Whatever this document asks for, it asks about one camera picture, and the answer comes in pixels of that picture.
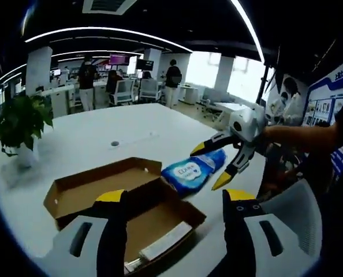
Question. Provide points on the blue wet wipes pack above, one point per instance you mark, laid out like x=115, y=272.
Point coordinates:
x=188, y=173

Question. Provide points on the curved ceiling light strip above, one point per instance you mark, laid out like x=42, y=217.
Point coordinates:
x=102, y=29

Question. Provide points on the blue notice board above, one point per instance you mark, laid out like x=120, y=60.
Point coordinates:
x=327, y=104

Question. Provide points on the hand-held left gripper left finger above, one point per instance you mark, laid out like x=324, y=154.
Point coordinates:
x=102, y=231

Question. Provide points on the dark monitor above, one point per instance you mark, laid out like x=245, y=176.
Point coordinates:
x=145, y=65

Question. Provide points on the ceiling air conditioner vent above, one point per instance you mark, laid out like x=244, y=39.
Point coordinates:
x=108, y=5

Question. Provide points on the flat white carton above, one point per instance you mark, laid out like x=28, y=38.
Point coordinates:
x=165, y=241

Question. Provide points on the purple wall screen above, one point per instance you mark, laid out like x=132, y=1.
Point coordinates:
x=119, y=59

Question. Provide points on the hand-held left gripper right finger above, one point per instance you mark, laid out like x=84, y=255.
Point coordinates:
x=246, y=231

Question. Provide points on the brown cardboard shoe box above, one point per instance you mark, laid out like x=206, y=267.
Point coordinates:
x=102, y=184

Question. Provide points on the green plant white pot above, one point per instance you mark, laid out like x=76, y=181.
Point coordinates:
x=18, y=121

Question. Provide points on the wall poster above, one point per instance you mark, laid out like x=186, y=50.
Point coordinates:
x=290, y=98

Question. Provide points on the white mesh office chair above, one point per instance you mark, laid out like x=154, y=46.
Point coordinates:
x=292, y=202

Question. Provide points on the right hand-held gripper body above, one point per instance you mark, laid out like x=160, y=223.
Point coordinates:
x=246, y=121

